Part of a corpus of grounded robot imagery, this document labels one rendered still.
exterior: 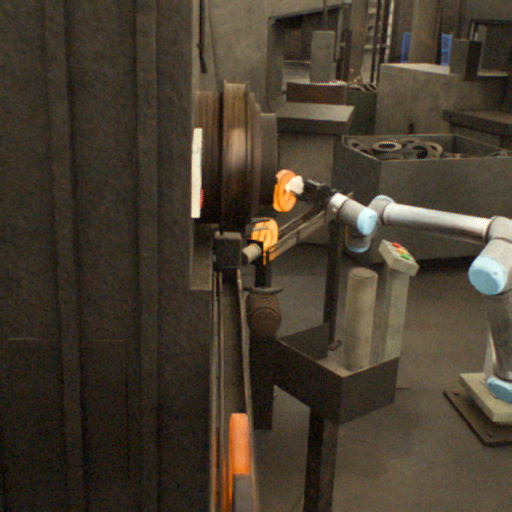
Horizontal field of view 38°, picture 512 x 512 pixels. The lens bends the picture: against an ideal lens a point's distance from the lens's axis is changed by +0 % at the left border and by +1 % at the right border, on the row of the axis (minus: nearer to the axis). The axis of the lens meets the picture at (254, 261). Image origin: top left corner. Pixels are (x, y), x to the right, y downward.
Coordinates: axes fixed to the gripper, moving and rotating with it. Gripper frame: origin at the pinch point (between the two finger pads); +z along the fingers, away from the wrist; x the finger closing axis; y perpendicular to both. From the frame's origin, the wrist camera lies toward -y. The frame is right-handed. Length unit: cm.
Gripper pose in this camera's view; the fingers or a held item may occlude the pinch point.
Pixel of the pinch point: (285, 186)
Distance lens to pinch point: 280.9
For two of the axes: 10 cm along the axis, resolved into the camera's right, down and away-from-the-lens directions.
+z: -8.0, -4.6, 3.8
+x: -5.3, 2.6, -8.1
